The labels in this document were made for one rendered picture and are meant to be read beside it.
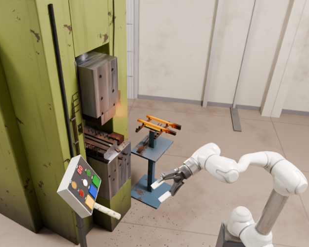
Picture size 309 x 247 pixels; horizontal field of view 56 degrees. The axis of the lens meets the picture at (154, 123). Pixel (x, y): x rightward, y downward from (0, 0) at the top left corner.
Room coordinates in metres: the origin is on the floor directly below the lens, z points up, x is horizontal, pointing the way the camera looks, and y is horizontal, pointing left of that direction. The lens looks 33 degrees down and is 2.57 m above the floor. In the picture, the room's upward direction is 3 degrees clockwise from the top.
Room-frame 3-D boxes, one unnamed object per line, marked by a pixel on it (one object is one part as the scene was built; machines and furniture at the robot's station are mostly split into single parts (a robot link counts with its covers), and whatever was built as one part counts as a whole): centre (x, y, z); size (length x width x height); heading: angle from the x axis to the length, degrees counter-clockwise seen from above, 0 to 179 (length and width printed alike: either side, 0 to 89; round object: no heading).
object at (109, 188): (2.15, 0.55, 0.69); 0.56 x 0.38 x 0.45; 64
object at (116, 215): (1.65, 0.45, 0.62); 0.44 x 0.05 x 0.05; 64
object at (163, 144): (2.45, 0.01, 0.67); 0.40 x 0.30 x 0.02; 152
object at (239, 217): (1.46, -0.69, 0.77); 0.18 x 0.16 x 0.22; 25
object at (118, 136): (2.19, 0.35, 0.95); 0.12 x 0.09 x 0.07; 64
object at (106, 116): (2.09, 0.56, 1.32); 0.42 x 0.20 x 0.10; 64
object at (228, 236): (1.49, -0.69, 0.63); 0.22 x 0.18 x 0.06; 174
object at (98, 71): (2.13, 0.54, 1.56); 0.42 x 0.39 x 0.40; 64
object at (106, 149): (2.09, 0.56, 0.96); 0.42 x 0.20 x 0.09; 64
